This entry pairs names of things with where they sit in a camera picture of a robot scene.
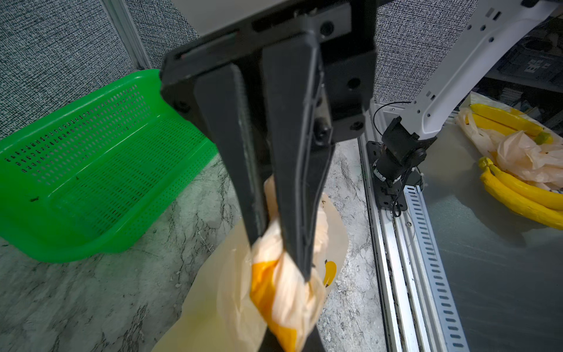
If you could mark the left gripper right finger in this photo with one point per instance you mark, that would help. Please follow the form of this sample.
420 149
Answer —
314 342

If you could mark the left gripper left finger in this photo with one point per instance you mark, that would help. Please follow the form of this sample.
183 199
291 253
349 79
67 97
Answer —
269 343

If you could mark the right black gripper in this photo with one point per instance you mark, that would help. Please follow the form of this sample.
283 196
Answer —
271 59

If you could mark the banana print plastic bag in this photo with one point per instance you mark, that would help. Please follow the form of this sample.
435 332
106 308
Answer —
245 290

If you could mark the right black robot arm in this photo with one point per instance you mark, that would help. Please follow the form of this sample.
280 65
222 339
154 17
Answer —
494 28

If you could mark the crumpled spare plastic bag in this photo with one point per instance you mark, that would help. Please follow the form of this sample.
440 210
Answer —
514 141

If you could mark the green plastic basket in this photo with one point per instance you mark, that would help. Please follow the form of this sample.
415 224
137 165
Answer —
93 176

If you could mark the spare yellow bananas outside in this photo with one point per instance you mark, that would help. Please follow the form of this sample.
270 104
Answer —
528 201

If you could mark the aluminium front rail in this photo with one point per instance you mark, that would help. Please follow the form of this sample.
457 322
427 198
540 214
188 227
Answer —
417 304

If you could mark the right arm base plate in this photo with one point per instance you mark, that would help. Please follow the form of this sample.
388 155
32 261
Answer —
389 183

